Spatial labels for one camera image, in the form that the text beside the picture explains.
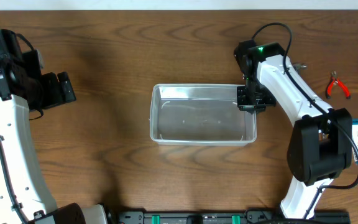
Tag small steel hammer black grip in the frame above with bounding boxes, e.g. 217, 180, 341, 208
293, 63, 307, 70

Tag clear plastic container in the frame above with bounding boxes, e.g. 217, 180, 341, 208
149, 83, 257, 146

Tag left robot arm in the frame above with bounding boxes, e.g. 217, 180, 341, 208
0, 29, 112, 224

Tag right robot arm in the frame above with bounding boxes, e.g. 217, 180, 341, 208
234, 39, 352, 220

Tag red handled pliers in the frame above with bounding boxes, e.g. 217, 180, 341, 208
325, 70, 351, 100

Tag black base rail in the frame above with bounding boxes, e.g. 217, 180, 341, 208
117, 209, 351, 224

